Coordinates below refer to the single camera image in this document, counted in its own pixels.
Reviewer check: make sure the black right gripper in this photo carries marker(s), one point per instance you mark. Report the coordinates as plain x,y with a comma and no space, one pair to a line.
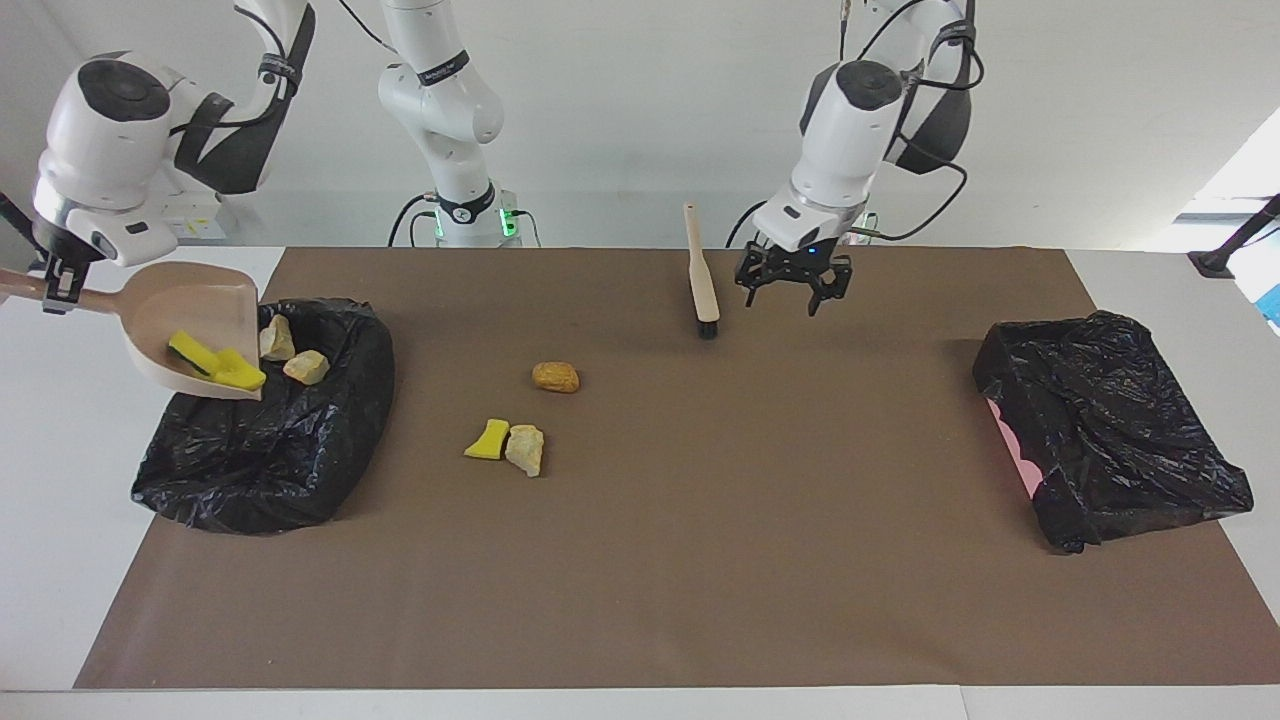
58,258

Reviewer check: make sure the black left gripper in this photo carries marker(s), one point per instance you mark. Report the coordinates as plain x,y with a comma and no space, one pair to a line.
792,265

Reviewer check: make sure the beige hand brush black bristles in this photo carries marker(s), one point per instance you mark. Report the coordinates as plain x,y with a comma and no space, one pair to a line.
702,270

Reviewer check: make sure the beige plastic dustpan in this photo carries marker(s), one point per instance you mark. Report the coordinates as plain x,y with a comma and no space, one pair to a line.
190,300

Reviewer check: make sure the yellow green-backed sponge piece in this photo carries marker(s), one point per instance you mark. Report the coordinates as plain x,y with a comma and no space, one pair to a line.
190,352

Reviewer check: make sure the large pale sponge chunk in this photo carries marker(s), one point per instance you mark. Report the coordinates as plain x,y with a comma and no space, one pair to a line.
277,338

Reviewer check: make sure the orange white striped sponge piece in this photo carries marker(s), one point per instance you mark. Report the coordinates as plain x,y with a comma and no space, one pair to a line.
305,367

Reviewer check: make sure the brown oval sponge lump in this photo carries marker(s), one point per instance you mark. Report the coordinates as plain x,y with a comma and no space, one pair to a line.
556,377

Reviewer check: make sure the pale ridged sponge piece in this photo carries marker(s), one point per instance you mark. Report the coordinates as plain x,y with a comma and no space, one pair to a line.
525,450

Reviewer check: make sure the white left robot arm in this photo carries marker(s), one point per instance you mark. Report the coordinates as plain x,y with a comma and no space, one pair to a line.
850,130

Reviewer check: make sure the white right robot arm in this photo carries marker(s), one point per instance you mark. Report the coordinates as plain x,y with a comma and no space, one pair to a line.
110,130

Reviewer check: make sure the black plastic trash bag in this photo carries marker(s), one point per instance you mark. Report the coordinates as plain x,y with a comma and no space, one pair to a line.
1110,420
260,460

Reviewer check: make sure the pink plastic bin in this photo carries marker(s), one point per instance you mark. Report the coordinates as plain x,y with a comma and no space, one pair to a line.
1015,450

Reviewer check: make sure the brown paper table mat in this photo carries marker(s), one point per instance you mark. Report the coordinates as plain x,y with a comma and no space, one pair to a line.
640,600

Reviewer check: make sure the blue object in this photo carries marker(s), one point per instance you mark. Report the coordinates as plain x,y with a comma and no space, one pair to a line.
1273,303

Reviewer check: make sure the black camera stand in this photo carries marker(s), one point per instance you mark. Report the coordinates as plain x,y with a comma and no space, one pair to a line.
15,215
1215,262

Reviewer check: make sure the white wall socket box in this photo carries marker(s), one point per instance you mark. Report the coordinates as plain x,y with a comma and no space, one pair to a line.
205,225

